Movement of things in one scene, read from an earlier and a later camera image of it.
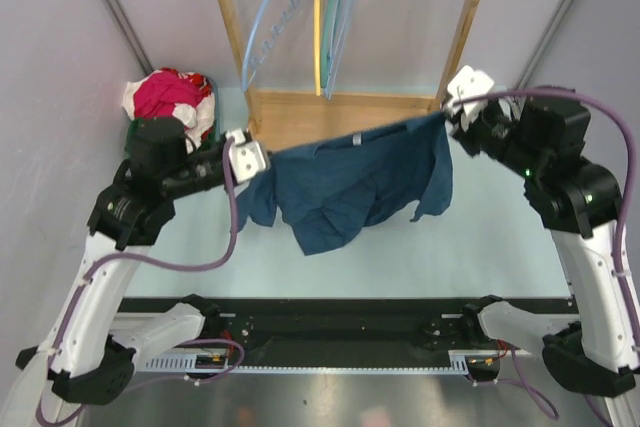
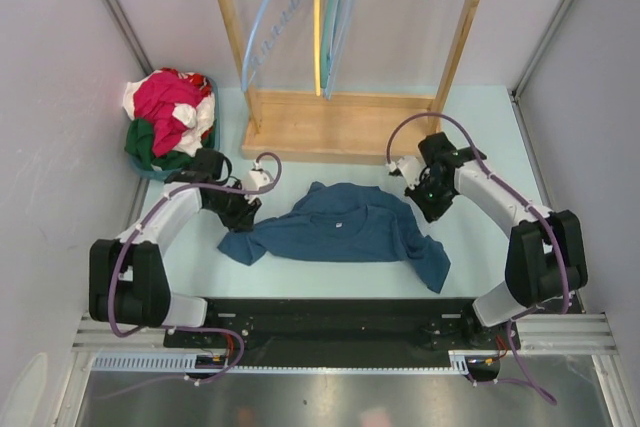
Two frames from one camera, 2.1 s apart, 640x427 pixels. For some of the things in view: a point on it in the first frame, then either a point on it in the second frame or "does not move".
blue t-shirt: x=335 y=189 -> x=343 y=222
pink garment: x=157 y=95 does not move
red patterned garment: x=202 y=82 does not move
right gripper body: x=491 y=132 -> x=433 y=199
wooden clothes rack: x=285 y=118 does not move
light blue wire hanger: x=340 y=23 does not move
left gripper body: x=202 y=172 -> x=226 y=203
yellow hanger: x=317 y=26 does not move
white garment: x=198 y=110 does not move
